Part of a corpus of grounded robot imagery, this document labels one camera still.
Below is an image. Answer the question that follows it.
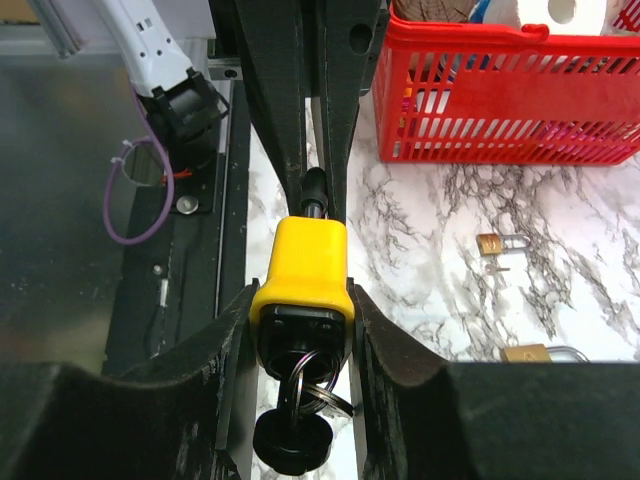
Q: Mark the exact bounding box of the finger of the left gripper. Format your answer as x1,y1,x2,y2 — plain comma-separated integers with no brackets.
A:
314,1,390,220
234,1,306,215

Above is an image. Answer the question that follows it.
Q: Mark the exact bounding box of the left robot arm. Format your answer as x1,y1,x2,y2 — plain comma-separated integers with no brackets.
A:
96,1,390,221

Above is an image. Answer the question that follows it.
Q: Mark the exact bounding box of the large brass padlock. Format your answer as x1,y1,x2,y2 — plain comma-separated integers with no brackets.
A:
500,344,590,363

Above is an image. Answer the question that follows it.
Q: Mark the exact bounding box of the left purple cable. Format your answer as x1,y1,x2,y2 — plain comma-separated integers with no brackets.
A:
102,89,176,246

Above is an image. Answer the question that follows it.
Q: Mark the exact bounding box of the small padlock key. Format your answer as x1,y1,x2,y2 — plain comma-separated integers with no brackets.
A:
484,264,510,276

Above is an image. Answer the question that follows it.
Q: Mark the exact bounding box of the brown round item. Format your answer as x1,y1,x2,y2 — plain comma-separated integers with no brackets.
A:
393,0,476,23

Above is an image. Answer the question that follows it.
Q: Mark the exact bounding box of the yellow black padlock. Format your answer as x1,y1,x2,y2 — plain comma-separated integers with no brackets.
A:
250,167,355,476

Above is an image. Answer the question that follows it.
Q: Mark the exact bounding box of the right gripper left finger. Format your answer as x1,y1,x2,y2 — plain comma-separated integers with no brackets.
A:
1,285,257,479

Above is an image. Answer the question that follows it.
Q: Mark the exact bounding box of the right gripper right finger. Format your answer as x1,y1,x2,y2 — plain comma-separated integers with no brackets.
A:
348,284,639,479

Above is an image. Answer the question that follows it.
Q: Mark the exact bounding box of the small brass padlock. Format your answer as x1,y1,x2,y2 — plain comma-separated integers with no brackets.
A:
476,233,532,256

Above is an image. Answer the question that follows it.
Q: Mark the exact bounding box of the red plastic basket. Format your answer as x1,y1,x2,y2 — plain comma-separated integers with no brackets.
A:
372,17,639,167

